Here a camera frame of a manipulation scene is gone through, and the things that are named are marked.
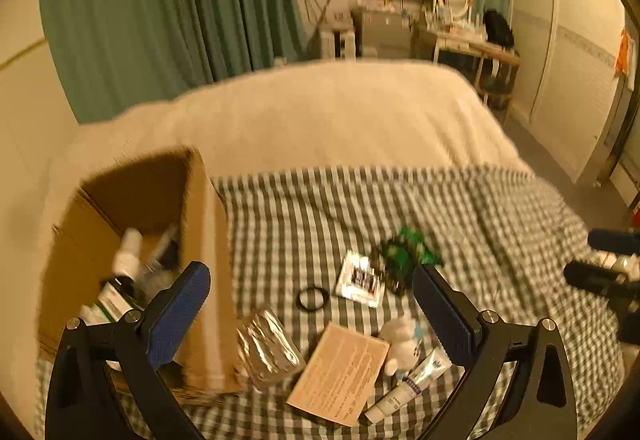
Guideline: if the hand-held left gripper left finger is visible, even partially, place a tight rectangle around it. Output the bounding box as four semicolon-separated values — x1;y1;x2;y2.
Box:
47;261;211;440

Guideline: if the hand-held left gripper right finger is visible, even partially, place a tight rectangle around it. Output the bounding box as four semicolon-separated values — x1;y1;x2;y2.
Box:
412;265;576;440

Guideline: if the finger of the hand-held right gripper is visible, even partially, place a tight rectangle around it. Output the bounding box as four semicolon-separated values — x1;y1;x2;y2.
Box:
587;229;640;253
563;261;632;292

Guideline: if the small white object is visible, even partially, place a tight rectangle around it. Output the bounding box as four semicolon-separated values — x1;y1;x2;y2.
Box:
599;250;640;277

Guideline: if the white green-striped medicine box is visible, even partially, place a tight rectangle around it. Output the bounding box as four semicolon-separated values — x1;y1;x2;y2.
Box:
80;276;147;327

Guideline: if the brown cardboard box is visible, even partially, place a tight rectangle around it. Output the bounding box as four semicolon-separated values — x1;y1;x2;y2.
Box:
37;147;247;407

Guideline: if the white plastic bottle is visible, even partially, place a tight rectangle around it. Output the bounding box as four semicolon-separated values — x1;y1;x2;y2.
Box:
112;229;144;279

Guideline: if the small white toy figure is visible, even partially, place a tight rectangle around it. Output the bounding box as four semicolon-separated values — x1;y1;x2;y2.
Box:
380;314;427;377

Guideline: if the green plastic packet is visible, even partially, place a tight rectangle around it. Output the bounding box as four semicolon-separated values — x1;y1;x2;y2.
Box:
377;224;444;294

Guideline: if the white squeeze tube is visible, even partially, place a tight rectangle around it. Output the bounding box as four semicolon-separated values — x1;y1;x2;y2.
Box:
364;346;452;424

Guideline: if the small white dark-printed packet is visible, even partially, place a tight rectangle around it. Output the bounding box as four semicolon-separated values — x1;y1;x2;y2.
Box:
334;251;387;309

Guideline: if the silver crinkled plastic packet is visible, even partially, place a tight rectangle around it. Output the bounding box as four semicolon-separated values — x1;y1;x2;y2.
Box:
237;305;307;391

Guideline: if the beige printed leaflet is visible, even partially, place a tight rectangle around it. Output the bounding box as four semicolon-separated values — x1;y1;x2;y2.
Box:
285;323;391;426

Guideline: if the orange hanging item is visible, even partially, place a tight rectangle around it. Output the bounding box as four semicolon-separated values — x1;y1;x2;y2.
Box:
616;27;639;77

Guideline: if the white wardrobe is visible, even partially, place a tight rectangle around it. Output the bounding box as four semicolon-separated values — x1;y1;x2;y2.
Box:
506;0;632;187

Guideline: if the wooden dressing table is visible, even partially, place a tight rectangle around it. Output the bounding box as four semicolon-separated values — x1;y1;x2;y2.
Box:
431;27;521;67

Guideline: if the beige fleece blanket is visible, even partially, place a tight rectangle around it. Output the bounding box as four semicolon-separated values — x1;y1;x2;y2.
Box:
42;59;527;232

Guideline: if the black bag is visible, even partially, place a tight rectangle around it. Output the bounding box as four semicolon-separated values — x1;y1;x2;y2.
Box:
483;9;516;47

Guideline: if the grey cabinet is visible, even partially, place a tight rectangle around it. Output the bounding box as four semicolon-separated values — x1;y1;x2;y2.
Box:
351;7;414;60

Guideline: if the white shelf unit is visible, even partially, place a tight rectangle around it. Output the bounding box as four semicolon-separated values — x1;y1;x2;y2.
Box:
319;17;359;62

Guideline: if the black hair tie ring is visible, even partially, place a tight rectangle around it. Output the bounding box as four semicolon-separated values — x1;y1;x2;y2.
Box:
296;286;329;312

